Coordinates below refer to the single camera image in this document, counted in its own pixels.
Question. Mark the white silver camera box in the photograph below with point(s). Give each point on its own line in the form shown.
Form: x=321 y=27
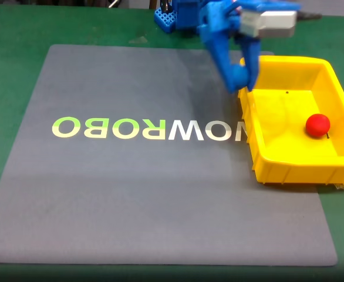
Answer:
x=274 y=23

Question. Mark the red ball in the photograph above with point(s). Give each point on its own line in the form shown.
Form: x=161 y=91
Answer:
x=317 y=125

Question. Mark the brown wooden leg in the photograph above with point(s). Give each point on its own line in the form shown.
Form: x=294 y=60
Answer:
x=153 y=3

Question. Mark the yellow plastic bin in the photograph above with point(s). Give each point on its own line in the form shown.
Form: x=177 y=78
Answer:
x=289 y=164

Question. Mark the grey printed mat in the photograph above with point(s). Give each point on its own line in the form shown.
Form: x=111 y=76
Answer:
x=131 y=191

